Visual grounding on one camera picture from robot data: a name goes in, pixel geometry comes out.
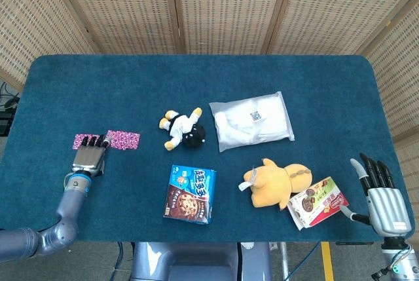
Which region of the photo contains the silver and black left robot hand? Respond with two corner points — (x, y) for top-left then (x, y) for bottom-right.
(71, 132), (114, 179)

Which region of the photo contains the red and white snack box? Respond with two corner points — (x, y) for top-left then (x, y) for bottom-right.
(287, 176), (350, 231)

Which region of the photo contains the pink patterned square card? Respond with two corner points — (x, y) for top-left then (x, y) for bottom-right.
(106, 130), (141, 150)
(72, 133), (104, 151)

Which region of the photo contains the woven wooden folding screen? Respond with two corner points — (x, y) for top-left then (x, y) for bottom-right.
(0, 0), (419, 216)

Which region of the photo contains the metal table leg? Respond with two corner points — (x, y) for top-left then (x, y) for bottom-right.
(280, 242), (291, 281)

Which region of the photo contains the yellow plush animal toy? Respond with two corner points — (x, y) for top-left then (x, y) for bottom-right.
(238, 158), (314, 210)

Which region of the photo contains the blue-grey robot torso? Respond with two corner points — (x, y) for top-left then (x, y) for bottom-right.
(130, 242), (272, 281)

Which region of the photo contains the white clothing in plastic bag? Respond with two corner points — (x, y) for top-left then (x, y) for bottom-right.
(208, 90), (295, 153)

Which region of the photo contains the black equipment box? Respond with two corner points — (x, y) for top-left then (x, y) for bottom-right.
(0, 110), (16, 138)

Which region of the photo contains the silver and black right robot hand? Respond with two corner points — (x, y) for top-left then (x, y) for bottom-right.
(339, 153), (412, 238)

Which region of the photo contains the blue chocolate cookie box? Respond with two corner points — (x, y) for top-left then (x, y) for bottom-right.
(162, 164), (217, 225)

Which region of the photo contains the blue cable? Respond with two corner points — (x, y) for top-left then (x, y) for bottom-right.
(113, 242), (124, 281)
(287, 242), (321, 278)

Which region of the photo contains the black-headed white-robed plush doll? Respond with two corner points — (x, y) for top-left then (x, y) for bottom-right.
(158, 107), (206, 151)

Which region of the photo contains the dark cable bundle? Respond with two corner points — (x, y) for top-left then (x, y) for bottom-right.
(0, 81), (20, 110)

